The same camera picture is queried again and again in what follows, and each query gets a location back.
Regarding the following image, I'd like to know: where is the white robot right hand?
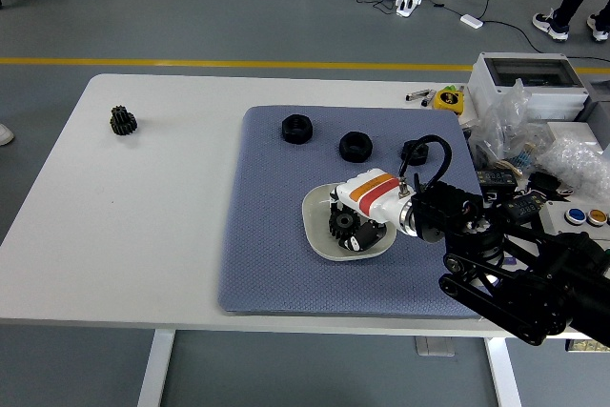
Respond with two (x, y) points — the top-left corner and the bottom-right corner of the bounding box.
(328, 168), (408, 254)

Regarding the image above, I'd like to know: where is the black stepped gear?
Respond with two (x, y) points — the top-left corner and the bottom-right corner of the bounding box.
(327, 204), (366, 245)
(110, 105), (138, 137)

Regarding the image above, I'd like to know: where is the large black hex nut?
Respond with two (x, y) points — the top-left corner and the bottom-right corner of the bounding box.
(280, 113), (315, 145)
(338, 131), (373, 164)

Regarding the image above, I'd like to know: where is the small black hex nut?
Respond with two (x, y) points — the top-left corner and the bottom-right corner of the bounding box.
(400, 139), (432, 167)

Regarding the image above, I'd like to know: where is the grey blue-yellow button box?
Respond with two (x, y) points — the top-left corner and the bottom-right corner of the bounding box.
(542, 200), (610, 239)

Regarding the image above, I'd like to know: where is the small white box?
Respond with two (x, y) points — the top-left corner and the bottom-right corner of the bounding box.
(545, 119), (600, 144)

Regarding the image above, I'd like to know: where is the white square plate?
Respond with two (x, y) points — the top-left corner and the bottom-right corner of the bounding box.
(301, 181), (397, 263)

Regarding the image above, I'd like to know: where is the yellow tape measure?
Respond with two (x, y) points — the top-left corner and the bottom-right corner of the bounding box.
(432, 86), (466, 115)

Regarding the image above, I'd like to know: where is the blue-grey textured mat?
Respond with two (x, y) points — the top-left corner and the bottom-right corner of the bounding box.
(217, 105), (511, 318)

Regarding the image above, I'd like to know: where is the black digital display module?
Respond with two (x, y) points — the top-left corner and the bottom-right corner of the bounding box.
(504, 193), (549, 223)
(476, 168), (519, 198)

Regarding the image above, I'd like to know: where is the clear plastic bag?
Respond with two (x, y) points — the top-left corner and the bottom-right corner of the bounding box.
(469, 77), (549, 173)

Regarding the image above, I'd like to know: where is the blue resistor strip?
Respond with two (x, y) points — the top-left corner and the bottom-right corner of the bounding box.
(509, 149), (539, 171)

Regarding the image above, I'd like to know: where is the grey table control panel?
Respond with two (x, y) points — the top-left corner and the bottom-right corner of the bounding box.
(414, 336), (457, 357)

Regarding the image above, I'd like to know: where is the black part with red mark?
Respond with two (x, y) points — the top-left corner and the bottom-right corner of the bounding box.
(528, 171), (576, 199)

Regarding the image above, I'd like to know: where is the white power strip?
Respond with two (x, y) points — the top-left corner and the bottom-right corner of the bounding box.
(395, 0), (425, 18)

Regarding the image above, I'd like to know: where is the bubble wrap bag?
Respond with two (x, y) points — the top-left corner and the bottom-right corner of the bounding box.
(538, 135), (610, 199)

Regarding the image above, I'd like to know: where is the white table leg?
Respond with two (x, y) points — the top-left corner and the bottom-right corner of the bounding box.
(136, 329), (176, 407)
(484, 337), (524, 407)

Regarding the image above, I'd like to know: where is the white electrical enclosure box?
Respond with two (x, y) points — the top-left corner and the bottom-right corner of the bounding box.
(465, 52), (592, 125)

